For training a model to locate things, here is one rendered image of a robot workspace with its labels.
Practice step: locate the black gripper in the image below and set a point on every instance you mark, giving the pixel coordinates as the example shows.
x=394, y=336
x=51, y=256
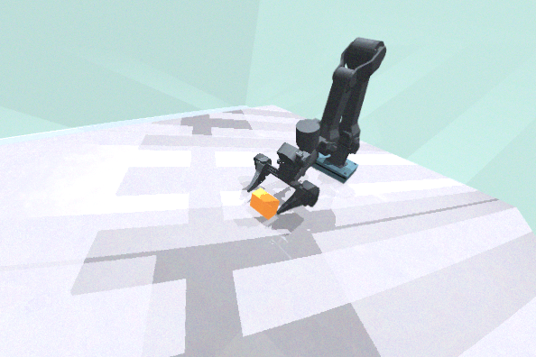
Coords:
x=306, y=194

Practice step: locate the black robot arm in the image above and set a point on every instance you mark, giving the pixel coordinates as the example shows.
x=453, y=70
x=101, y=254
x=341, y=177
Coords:
x=346, y=96

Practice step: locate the orange block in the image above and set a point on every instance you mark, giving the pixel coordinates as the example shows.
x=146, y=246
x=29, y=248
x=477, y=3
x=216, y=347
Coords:
x=264, y=203

